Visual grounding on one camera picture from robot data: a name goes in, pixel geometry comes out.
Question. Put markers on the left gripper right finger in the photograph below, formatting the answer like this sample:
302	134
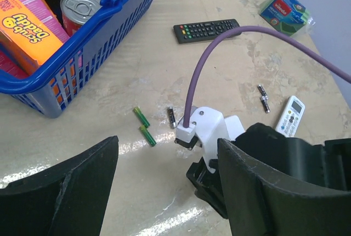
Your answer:
261	200

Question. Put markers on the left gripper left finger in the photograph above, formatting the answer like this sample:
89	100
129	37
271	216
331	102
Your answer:
69	198

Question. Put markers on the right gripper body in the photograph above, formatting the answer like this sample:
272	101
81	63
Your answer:
208	186

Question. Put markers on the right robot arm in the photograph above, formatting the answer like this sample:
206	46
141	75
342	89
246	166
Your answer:
326	165

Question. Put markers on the white grey remote control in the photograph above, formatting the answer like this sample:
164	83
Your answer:
290	117

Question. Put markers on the black TV remote control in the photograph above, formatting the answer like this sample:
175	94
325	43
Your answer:
203	31

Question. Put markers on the left black purple battery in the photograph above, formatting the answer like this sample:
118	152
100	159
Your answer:
171	116

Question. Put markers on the lower green battery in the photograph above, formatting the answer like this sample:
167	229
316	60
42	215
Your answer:
151	141

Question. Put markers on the green battery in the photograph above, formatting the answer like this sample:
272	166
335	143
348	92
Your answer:
151	141
141	117

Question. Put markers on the upper green battery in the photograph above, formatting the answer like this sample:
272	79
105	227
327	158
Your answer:
141	117

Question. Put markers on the left black grey battery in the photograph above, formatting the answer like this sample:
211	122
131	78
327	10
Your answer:
265	104

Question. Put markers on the black grey battery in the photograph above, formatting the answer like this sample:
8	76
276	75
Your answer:
261	90
265	104

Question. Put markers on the right black grey battery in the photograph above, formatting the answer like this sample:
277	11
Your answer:
261	90

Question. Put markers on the blue plastic shopping basket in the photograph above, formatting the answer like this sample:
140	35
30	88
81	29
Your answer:
57	83

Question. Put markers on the small orange box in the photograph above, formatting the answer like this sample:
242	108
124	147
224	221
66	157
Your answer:
29	41

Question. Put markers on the blue green sponge pack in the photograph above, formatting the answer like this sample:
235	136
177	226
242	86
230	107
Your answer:
289	17

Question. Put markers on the red tin can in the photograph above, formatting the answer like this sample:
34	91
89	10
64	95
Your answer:
76	13

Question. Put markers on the pink box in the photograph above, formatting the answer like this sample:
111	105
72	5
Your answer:
44	14

